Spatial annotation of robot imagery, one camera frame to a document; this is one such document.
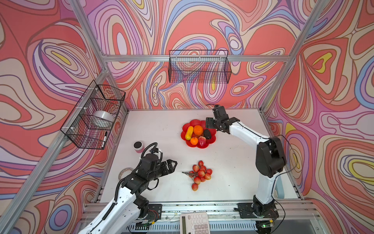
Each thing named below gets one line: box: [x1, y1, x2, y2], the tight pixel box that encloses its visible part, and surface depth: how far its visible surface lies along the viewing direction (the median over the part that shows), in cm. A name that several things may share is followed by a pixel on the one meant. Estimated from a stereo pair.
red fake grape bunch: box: [181, 160, 213, 192], surface depth 81 cm
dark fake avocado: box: [203, 128, 212, 140], surface depth 103 cm
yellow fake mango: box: [185, 125, 194, 141], surface depth 101 cm
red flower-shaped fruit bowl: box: [180, 118, 217, 149], surface depth 102 cm
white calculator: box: [179, 212, 211, 234], surface depth 70 cm
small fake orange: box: [189, 136, 199, 146], surface depth 99 cm
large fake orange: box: [193, 124, 204, 136], surface depth 103 cm
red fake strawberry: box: [198, 136, 207, 148], surface depth 98 cm
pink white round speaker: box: [132, 140, 145, 154], surface depth 95 cm
